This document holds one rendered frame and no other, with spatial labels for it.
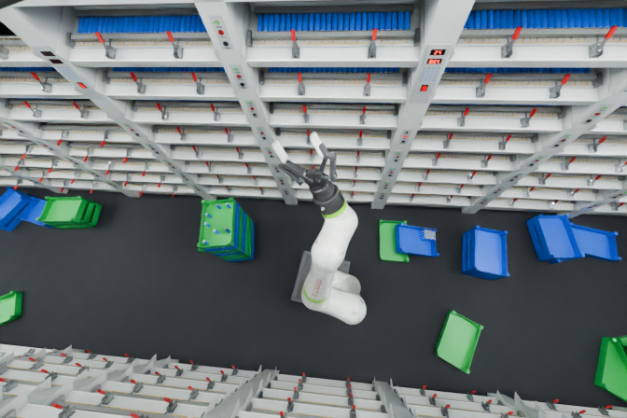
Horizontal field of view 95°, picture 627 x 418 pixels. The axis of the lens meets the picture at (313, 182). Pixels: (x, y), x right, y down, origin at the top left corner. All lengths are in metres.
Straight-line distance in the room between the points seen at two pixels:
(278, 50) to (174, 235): 1.89
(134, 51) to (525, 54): 1.37
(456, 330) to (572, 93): 1.57
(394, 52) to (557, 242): 1.99
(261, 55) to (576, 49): 1.04
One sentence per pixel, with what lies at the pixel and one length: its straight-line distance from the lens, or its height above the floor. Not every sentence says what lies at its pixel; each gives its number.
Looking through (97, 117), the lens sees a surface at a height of 1.12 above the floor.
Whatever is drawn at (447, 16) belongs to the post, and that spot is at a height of 1.65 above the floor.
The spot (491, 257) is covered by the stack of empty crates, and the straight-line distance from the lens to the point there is 2.35.
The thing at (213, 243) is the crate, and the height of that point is 0.48.
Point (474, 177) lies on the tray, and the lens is 2.04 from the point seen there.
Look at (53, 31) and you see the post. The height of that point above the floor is 1.58.
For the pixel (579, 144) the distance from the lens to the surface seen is 1.92.
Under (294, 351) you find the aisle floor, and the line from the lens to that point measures 2.26.
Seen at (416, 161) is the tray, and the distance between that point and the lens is 1.75.
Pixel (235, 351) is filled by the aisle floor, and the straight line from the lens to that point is 2.34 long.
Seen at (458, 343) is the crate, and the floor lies 0.00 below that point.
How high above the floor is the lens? 2.23
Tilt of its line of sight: 65 degrees down
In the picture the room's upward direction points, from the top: 10 degrees counter-clockwise
